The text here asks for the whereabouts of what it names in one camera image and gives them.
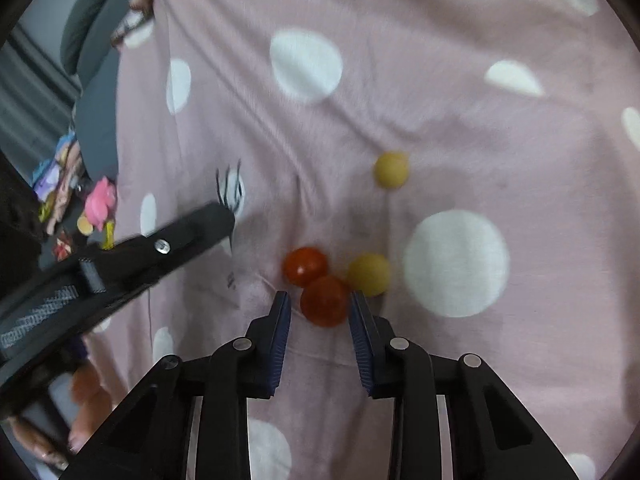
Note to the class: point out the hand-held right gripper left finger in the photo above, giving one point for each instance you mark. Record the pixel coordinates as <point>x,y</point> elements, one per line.
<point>280,345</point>

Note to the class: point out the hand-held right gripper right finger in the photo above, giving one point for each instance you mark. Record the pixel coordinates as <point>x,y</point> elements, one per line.
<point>361,345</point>

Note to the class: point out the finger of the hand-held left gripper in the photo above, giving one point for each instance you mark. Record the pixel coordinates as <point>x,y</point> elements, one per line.
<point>190,237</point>

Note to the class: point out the red cherry tomato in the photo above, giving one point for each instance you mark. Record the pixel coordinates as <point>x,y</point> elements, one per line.
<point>305,265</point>
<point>325,301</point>

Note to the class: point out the person's left hand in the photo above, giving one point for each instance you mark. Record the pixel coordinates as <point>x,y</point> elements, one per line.
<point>87,400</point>

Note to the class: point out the small yellow round fruit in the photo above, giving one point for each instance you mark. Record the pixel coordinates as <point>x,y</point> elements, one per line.
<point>368,274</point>
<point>391,169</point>

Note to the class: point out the small red toy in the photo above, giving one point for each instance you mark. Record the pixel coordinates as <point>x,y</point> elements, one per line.
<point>62,247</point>

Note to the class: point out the yellow snack packet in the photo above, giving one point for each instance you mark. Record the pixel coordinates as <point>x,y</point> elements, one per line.
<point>108,236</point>

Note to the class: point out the pink plush toy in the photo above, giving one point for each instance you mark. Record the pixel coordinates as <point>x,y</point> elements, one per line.
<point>100,202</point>

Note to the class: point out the colourful doll figurine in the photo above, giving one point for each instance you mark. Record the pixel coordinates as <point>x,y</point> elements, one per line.
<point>57,175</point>

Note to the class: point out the grey ribbed bed sheet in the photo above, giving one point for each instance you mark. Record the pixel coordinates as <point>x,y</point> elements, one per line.
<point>35,110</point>

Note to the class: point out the grey chair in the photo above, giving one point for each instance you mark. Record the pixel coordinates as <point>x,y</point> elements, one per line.
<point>95,25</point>

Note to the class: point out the pink white-dotted blanket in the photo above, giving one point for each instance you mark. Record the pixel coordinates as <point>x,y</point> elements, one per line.
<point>400,85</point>

